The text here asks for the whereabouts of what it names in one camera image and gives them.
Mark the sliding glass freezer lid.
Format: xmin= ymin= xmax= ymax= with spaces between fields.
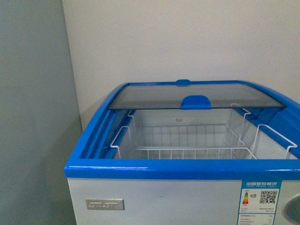
xmin=110 ymin=83 xmax=285 ymax=110

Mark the white wire freezer basket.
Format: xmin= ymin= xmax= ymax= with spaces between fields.
xmin=110 ymin=104 xmax=298 ymax=160

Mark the white chest freezer blue rim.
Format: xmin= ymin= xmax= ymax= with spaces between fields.
xmin=64 ymin=80 xmax=300 ymax=225

